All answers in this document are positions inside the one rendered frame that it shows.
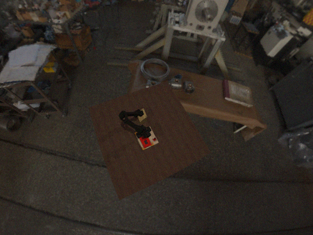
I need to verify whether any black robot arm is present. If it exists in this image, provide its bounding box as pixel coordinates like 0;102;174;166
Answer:
119;109;151;138

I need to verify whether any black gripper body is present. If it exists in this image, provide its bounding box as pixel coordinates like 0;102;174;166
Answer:
135;127;151;139

